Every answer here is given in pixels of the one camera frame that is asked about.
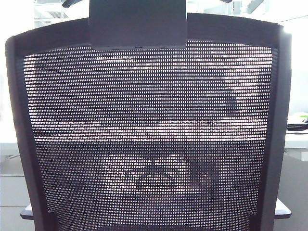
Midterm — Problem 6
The black mesh office chair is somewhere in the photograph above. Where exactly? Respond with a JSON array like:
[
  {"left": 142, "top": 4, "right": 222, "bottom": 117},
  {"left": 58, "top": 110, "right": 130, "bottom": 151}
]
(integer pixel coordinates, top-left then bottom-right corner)
[{"left": 4, "top": 0, "right": 293, "bottom": 231}]

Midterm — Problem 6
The black zip pouch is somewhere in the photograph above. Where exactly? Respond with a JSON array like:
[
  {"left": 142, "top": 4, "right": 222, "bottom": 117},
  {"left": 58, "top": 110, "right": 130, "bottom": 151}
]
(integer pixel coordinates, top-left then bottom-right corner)
[{"left": 287, "top": 122, "right": 308, "bottom": 132}]

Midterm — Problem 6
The white drawer cabinet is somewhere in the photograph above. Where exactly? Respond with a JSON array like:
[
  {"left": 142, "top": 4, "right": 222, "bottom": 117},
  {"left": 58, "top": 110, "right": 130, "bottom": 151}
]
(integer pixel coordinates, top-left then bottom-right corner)
[{"left": 283, "top": 148, "right": 308, "bottom": 218}]

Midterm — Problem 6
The white drawer pedestal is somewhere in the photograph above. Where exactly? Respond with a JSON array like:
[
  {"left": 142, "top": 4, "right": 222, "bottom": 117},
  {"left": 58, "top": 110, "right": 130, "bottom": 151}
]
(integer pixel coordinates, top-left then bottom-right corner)
[{"left": 0, "top": 174, "right": 33, "bottom": 231}]

